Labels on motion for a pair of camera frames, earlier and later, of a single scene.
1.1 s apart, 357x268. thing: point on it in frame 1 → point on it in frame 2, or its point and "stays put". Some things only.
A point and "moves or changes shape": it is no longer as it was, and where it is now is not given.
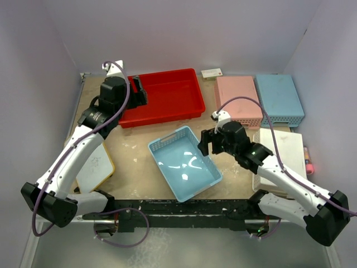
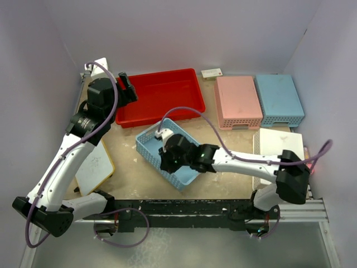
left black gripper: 138,99 → 127,95
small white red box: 211,75 stays put
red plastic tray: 172,96 stays put
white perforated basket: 290,146 stays put
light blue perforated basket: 279,94 stays put
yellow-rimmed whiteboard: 100,169 stays put
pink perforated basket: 247,113 stays put
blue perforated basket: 188,171 moves or changes shape
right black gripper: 207,137 → 166,164
